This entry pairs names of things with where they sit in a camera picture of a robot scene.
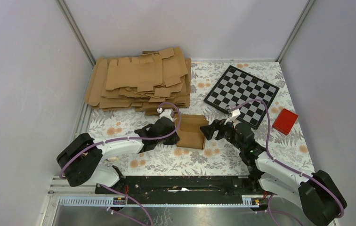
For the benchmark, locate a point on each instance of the slotted grey cable duct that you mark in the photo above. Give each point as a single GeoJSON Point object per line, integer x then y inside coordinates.
{"type": "Point", "coordinates": [118, 201]}

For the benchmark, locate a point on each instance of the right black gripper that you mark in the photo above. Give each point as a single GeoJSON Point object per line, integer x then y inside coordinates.
{"type": "Point", "coordinates": [209, 130]}

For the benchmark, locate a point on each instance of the black white checkerboard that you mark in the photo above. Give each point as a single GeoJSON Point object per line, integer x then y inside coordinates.
{"type": "Point", "coordinates": [236, 87]}

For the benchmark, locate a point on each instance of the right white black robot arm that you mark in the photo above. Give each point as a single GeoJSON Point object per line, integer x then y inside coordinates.
{"type": "Point", "coordinates": [314, 192]}

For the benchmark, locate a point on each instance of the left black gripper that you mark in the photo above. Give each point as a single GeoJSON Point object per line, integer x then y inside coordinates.
{"type": "Point", "coordinates": [173, 140]}

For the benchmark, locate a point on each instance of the red box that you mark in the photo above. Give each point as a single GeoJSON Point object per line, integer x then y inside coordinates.
{"type": "Point", "coordinates": [285, 121]}

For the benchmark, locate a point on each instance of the stack of flat cardboard boxes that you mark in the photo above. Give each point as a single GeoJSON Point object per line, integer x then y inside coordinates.
{"type": "Point", "coordinates": [140, 82]}

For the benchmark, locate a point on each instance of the brown cardboard box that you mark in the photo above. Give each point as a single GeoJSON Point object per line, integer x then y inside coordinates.
{"type": "Point", "coordinates": [189, 131]}

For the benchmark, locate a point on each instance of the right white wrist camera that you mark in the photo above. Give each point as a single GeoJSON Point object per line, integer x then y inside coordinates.
{"type": "Point", "coordinates": [234, 115]}

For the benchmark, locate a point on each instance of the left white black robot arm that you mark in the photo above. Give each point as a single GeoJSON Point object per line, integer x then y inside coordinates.
{"type": "Point", "coordinates": [80, 160]}

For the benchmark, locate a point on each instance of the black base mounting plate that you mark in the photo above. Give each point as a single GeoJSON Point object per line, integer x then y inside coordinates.
{"type": "Point", "coordinates": [173, 188]}

